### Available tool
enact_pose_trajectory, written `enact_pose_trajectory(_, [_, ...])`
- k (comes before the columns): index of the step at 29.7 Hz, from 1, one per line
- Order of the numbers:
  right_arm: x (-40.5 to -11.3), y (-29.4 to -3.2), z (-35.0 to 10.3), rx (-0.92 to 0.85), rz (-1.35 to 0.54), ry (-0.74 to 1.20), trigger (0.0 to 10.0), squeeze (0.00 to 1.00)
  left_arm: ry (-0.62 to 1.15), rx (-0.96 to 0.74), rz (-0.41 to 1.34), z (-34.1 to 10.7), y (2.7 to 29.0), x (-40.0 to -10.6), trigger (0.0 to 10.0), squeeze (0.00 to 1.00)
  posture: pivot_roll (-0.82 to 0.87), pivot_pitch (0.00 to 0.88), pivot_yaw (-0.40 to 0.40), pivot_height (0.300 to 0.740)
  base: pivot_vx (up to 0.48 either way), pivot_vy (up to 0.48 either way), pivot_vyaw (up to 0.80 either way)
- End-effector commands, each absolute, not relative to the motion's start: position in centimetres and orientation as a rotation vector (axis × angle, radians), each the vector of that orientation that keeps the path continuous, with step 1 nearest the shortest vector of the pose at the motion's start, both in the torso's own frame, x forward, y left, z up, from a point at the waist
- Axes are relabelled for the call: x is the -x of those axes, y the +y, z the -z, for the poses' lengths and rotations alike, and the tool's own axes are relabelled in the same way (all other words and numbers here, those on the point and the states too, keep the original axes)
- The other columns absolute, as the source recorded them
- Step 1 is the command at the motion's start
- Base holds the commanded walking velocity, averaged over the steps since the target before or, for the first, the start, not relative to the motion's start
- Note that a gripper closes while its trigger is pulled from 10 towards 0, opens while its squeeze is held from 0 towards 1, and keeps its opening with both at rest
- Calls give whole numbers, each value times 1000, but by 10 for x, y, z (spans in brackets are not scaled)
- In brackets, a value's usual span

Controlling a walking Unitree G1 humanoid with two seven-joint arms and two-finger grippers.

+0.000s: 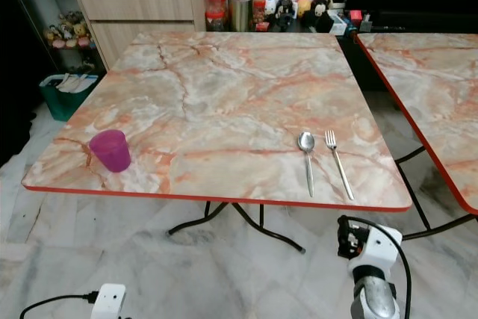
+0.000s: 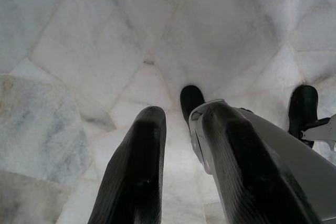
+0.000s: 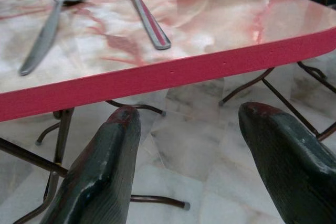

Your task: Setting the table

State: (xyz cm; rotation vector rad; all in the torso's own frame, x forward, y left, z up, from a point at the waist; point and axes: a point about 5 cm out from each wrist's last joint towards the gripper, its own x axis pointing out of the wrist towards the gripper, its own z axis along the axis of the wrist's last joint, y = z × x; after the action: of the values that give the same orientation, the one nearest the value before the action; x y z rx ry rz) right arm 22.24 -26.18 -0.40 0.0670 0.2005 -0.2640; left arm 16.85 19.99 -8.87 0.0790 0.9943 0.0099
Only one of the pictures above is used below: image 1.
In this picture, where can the silver metal spoon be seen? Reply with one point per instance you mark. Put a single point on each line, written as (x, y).
(305, 142)

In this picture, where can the silver metal fork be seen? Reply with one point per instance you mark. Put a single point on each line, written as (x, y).
(339, 163)

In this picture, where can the green rectangular plastic bin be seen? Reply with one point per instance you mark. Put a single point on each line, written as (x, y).
(63, 106)

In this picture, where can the small white box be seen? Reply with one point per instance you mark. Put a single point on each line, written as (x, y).
(337, 22)

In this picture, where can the purple plastic cup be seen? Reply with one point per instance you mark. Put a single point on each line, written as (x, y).
(111, 151)

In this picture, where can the black plush toy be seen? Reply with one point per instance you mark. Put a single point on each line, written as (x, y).
(320, 13)
(284, 10)

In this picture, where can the white papers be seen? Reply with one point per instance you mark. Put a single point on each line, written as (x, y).
(76, 83)

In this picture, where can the yellow plush toy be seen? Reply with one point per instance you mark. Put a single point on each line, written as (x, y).
(302, 5)

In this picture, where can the glass display shelf with toys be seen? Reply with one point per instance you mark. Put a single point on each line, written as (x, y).
(61, 31)

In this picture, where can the light wooden drawer cabinet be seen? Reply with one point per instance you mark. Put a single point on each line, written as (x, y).
(142, 5)

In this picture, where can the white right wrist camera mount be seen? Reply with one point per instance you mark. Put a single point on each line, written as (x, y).
(381, 248)

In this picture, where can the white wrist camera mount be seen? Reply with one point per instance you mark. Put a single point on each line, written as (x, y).
(381, 248)
(109, 301)

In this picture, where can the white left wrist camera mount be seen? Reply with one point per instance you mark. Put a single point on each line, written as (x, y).
(109, 301)

